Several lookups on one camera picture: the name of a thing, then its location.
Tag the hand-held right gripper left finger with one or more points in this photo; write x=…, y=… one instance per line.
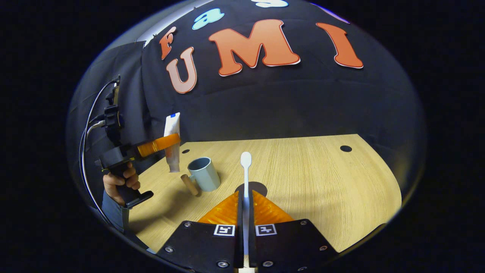
x=204, y=246

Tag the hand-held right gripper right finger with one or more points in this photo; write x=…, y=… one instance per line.
x=288, y=246

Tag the black backdrop cloth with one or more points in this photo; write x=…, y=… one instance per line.
x=284, y=106

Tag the dark round coaster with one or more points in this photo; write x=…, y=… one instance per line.
x=259, y=188

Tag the white toothbrush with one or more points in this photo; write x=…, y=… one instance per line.
x=246, y=161

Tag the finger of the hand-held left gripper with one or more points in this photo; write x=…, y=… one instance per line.
x=159, y=145

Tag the white toothpaste tube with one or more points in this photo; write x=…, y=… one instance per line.
x=172, y=125

